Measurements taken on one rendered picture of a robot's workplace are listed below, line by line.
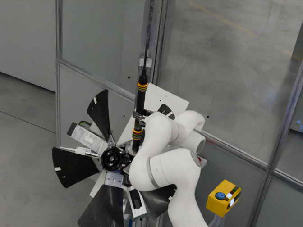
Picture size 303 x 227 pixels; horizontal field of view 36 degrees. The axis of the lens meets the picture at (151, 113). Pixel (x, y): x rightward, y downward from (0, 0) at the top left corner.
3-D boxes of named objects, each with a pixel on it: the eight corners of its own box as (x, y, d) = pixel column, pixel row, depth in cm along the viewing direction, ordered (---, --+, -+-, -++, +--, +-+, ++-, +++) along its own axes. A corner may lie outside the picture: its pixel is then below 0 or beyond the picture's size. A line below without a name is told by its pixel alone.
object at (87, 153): (113, 161, 234) (58, 148, 250) (115, 157, 235) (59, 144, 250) (112, 161, 232) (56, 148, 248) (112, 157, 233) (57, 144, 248)
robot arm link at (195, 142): (176, 119, 189) (166, 139, 189) (203, 133, 183) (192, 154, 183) (183, 123, 197) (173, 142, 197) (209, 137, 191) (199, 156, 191)
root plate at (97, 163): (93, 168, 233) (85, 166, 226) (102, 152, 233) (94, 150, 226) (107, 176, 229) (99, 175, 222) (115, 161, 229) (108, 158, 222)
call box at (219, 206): (220, 193, 244) (224, 178, 238) (237, 202, 239) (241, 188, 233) (204, 209, 233) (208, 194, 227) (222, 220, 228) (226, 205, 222)
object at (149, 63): (138, 69, 266) (140, 55, 261) (150, 70, 266) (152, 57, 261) (137, 78, 258) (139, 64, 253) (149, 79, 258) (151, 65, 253)
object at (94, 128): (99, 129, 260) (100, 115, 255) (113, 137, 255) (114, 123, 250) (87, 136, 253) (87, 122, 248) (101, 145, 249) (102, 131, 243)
